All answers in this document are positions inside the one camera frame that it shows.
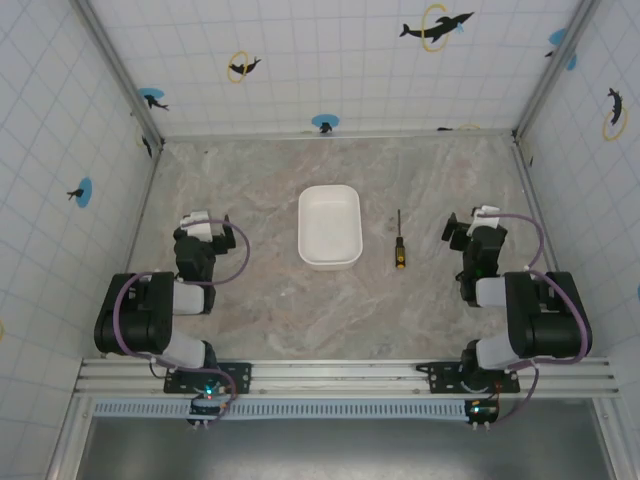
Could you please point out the aluminium frame post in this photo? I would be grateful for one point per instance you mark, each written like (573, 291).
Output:
(120, 75)
(552, 70)

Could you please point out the white plastic bin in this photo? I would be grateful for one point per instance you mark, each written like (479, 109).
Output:
(330, 227)

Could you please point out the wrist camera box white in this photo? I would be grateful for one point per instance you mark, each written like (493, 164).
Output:
(199, 224)
(484, 216)

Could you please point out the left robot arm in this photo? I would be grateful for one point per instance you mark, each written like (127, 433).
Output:
(135, 315)

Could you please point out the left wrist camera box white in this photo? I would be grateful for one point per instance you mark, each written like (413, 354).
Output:
(199, 224)

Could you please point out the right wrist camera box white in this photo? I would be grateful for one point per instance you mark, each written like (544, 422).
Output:
(484, 216)

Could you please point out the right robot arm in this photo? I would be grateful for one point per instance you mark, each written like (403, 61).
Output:
(545, 320)

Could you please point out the aluminium table edge rail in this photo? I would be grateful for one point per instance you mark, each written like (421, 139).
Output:
(537, 205)
(340, 135)

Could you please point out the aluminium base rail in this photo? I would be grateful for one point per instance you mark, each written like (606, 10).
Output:
(340, 377)

